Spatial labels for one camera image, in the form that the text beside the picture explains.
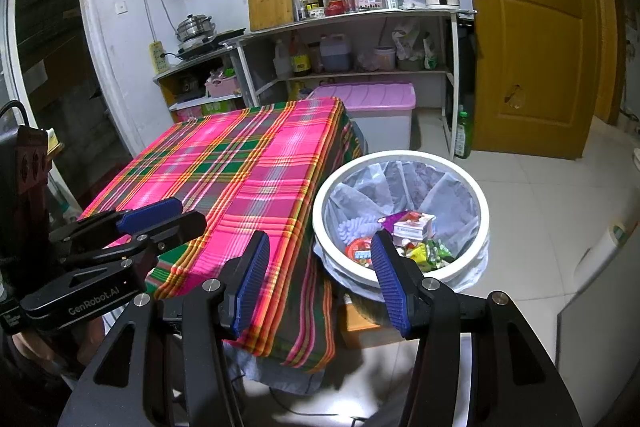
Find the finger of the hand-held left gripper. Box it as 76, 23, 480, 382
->
47, 198, 183, 254
56, 211, 208, 282

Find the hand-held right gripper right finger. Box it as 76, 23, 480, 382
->
370, 229, 583, 427

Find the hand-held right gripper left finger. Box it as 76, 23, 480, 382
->
57, 229, 272, 427

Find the yellow snack wrapper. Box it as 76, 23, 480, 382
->
407, 243, 430, 271

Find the white round trash bin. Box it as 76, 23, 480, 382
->
311, 149, 491, 303

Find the red printed wrapper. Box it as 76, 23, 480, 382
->
346, 237, 376, 266

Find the brown box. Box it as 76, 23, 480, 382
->
339, 294, 406, 350

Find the green snack bag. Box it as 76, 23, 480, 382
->
425, 239, 456, 266

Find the clear plastic box pink label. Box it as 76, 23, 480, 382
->
392, 212, 436, 241

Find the white foam net sleeve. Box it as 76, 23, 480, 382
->
336, 216, 378, 248

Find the pink green plaid tablecloth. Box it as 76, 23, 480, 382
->
80, 99, 363, 375

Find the pale grey under cloth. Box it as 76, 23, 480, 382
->
225, 342, 326, 396

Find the clear bin liner bag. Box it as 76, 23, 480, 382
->
315, 159, 488, 303

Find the pink green carton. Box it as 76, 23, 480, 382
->
170, 99, 242, 124

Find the pink plastic basket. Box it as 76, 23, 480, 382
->
205, 74, 240, 98

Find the small wooden shelf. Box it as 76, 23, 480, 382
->
152, 46, 246, 125

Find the yellow power strip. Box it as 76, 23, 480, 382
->
149, 41, 171, 75

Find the large green plastic bottle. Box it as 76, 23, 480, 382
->
454, 105, 474, 159

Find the black induction cooker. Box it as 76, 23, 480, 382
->
172, 28, 247, 60

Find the steel steamer pot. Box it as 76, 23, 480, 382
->
176, 13, 217, 44

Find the storage box pink lid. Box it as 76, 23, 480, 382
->
306, 82, 417, 154

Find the white plastic bottle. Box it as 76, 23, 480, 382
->
272, 39, 292, 78

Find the white appliance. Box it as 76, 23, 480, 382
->
557, 202, 640, 427

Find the dark sauce bottle yellow label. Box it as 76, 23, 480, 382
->
290, 32, 312, 75

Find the pink plastic tub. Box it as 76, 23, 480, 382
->
374, 47, 398, 70

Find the dark liquid plastic jug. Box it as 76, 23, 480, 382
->
320, 34, 351, 72

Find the bundle of plastic bags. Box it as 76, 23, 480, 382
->
390, 19, 441, 70

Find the yellow wooden door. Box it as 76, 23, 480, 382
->
452, 0, 601, 160

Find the grey metal shelf rack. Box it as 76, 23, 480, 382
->
232, 7, 476, 160

